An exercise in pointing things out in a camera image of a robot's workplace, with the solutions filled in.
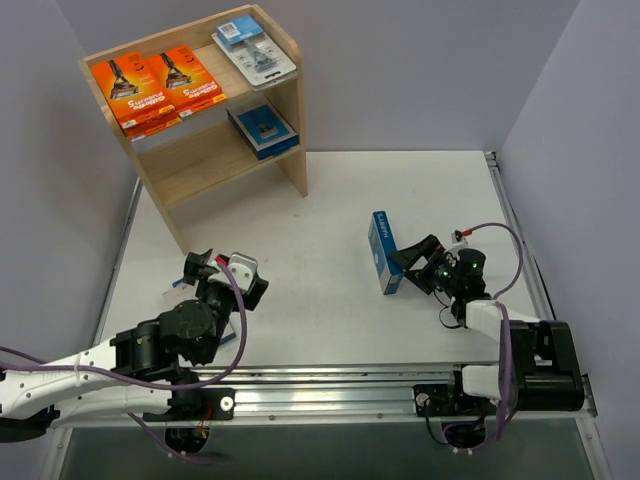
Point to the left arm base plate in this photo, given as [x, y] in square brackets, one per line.
[215, 404]

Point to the aluminium table frame rail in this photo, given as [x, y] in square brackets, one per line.
[324, 340]

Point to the Gillette blue razor blister pack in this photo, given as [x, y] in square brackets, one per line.
[271, 69]

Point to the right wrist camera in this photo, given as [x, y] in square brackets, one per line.
[457, 240]

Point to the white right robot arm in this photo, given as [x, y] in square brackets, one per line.
[537, 369]

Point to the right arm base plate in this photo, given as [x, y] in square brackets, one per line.
[440, 400]

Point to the wooden two-tier shelf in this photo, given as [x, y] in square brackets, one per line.
[193, 164]

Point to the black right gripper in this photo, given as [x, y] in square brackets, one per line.
[430, 266]

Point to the blue Harry's razor box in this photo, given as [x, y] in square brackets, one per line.
[263, 128]

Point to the orange Gillette Fusion box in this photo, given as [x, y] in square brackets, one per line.
[138, 101]

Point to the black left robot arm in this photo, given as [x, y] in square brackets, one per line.
[147, 369]

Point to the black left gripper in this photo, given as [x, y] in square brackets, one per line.
[206, 282]

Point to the orange razor cartridge pack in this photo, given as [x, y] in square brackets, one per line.
[190, 86]

